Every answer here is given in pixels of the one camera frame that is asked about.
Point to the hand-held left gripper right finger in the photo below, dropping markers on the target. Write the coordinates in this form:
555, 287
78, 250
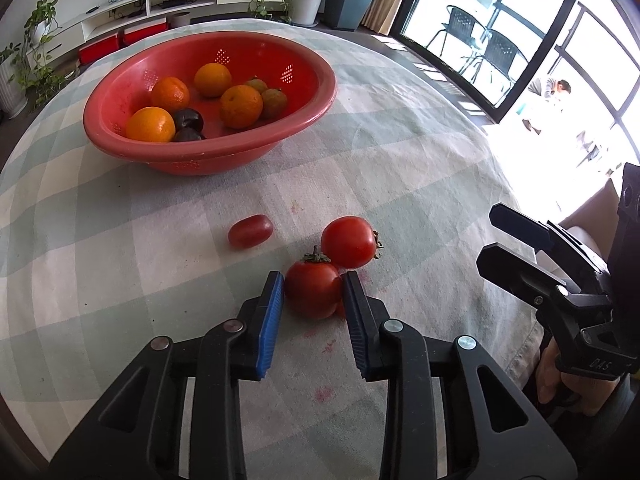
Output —
356, 320

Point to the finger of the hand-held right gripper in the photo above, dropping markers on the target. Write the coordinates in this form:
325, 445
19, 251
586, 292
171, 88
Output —
520, 227
520, 272

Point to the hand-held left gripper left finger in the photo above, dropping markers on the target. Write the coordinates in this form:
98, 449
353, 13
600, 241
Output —
267, 320

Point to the red plastic colander bowl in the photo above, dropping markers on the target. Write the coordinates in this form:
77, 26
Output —
225, 152

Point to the dark purple plum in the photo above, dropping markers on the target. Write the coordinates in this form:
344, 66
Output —
189, 119
189, 135

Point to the orange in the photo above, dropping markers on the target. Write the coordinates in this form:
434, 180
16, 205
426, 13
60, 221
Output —
170, 94
150, 125
213, 79
241, 106

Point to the green-brown round fruit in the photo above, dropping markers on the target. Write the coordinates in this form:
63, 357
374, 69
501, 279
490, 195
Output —
256, 85
274, 103

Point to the person's right hand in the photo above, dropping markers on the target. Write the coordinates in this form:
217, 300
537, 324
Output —
550, 380

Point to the beige seat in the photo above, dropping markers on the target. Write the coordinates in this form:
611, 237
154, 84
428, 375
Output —
582, 210

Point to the oblong red grape tomato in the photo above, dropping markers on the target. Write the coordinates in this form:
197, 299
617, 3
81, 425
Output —
251, 231

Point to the green white checked tablecloth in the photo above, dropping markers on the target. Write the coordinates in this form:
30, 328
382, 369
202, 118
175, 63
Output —
400, 160

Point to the black framed glass door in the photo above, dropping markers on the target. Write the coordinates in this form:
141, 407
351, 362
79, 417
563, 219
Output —
542, 65

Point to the black outdoor chair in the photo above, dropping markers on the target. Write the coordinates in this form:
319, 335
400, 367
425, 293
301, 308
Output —
457, 27
500, 55

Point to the red storage box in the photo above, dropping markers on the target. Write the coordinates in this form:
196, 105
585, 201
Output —
98, 50
145, 31

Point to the small grey flower pot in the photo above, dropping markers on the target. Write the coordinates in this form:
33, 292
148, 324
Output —
179, 18

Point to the black set-top box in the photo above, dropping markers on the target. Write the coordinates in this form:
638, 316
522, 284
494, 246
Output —
170, 3

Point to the plant in white ribbed pot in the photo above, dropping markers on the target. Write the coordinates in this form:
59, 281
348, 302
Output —
7, 91

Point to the trailing pothos in white pot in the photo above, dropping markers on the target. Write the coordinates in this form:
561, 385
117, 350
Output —
40, 27

